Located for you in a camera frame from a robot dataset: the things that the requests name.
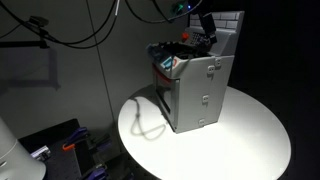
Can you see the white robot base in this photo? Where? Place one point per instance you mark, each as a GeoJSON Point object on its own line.
{"type": "Point", "coordinates": [16, 156]}

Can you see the dark spring clamp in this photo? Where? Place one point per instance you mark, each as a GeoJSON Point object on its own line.
{"type": "Point", "coordinates": [102, 140]}

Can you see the red round stove knob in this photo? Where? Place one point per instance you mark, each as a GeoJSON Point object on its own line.
{"type": "Point", "coordinates": [185, 35]}

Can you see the black keypad panel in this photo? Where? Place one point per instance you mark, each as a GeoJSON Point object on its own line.
{"type": "Point", "coordinates": [196, 39]}

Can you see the green plastic clip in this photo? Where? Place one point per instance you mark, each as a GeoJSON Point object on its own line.
{"type": "Point", "coordinates": [179, 6]}

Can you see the black burner grates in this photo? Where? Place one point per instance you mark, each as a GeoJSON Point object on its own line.
{"type": "Point", "coordinates": [176, 50]}

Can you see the silver purple tool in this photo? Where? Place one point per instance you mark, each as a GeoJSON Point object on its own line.
{"type": "Point", "coordinates": [40, 152]}

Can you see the black side board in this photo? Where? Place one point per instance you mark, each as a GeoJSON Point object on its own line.
{"type": "Point", "coordinates": [63, 160]}

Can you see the purple spring clamp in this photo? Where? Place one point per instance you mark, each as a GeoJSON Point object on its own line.
{"type": "Point", "coordinates": [78, 133]}
{"type": "Point", "coordinates": [96, 173]}

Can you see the grey oven door with window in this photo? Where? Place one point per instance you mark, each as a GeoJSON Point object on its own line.
{"type": "Point", "coordinates": [165, 96]}

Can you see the grey toy stove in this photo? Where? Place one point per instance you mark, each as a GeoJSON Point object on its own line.
{"type": "Point", "coordinates": [196, 96]}

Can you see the small camera on stand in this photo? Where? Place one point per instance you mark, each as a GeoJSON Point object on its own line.
{"type": "Point", "coordinates": [37, 21]}

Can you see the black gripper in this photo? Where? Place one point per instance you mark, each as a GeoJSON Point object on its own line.
{"type": "Point", "coordinates": [196, 7]}

